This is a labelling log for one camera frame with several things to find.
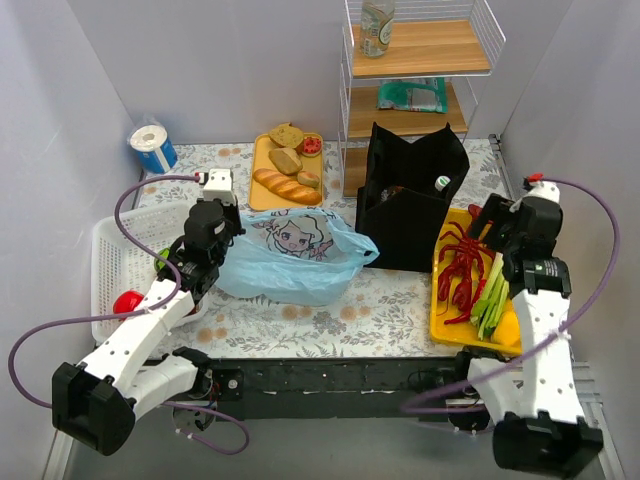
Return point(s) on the red toy lobster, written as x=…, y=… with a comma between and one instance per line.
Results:
x=461, y=282

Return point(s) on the green celery sticks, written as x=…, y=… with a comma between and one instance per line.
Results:
x=488, y=309

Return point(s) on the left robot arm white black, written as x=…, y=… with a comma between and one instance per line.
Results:
x=99, y=400

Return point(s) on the baguette bread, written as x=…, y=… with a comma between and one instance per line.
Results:
x=287, y=188

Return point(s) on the light blue plastic bag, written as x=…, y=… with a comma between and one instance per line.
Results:
x=302, y=256

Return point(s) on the round brown bread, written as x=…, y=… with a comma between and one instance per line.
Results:
x=287, y=136

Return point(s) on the yellow bell pepper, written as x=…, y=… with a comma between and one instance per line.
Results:
x=507, y=332

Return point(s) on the yellow tray with vegetables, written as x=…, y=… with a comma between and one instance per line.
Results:
x=461, y=334

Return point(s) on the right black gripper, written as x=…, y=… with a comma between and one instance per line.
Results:
x=489, y=220

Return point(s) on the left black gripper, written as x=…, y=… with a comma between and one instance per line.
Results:
x=233, y=220

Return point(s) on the red snack bag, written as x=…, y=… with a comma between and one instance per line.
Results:
x=389, y=192

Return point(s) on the white plastic basket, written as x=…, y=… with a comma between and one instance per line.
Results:
x=117, y=265

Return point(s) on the red apple toy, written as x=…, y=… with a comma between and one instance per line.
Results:
x=127, y=302

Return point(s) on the floral table mat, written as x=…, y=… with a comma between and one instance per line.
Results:
x=383, y=313

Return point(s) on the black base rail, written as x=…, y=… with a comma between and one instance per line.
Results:
x=323, y=388

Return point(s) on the green label water bottle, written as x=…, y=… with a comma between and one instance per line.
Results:
x=441, y=183

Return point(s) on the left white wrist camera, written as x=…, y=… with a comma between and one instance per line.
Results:
x=218, y=184

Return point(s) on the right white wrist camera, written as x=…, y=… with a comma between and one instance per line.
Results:
x=537, y=186

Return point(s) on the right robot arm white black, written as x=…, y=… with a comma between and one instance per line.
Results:
x=539, y=428

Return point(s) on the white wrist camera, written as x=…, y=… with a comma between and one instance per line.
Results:
x=218, y=184
x=537, y=186

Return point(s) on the green snack packet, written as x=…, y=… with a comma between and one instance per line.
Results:
x=426, y=95

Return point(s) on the clear glass bottle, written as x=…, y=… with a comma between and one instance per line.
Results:
x=376, y=23

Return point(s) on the oval bread loaf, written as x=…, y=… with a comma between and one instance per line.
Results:
x=286, y=160

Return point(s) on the toilet paper roll blue pack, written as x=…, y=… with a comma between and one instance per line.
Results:
x=152, y=145

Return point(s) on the small bread bun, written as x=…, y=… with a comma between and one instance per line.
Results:
x=309, y=179

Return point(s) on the black fabric grocery bag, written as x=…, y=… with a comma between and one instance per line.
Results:
x=405, y=228

